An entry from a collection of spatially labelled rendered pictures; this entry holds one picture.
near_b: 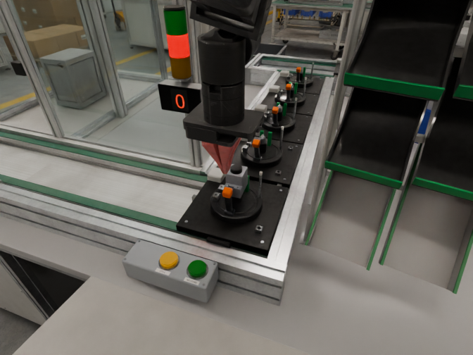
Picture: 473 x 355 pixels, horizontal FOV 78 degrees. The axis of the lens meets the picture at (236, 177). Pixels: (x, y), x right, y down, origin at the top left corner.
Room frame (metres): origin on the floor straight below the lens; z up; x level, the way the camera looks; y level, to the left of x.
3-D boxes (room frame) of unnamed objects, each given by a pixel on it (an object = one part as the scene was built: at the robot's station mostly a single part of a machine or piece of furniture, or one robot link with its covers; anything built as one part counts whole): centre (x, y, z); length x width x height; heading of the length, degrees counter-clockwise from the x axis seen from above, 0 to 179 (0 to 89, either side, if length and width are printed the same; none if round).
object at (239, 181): (0.59, 0.00, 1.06); 0.08 x 0.04 x 0.07; 161
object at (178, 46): (0.75, 0.14, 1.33); 0.05 x 0.05 x 0.05
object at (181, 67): (0.75, 0.14, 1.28); 0.05 x 0.05 x 0.05
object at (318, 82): (1.52, -0.33, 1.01); 0.24 x 0.24 x 0.13; 71
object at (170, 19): (0.75, 0.14, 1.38); 0.05 x 0.05 x 0.05
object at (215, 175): (0.71, 0.06, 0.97); 0.05 x 0.05 x 0.04; 71
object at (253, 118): (0.38, 0.02, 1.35); 0.10 x 0.07 x 0.07; 70
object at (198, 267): (0.38, 0.09, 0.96); 0.04 x 0.04 x 0.02
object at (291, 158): (0.82, -0.08, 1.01); 0.24 x 0.24 x 0.13; 71
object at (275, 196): (0.58, 0.00, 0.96); 0.24 x 0.24 x 0.02; 71
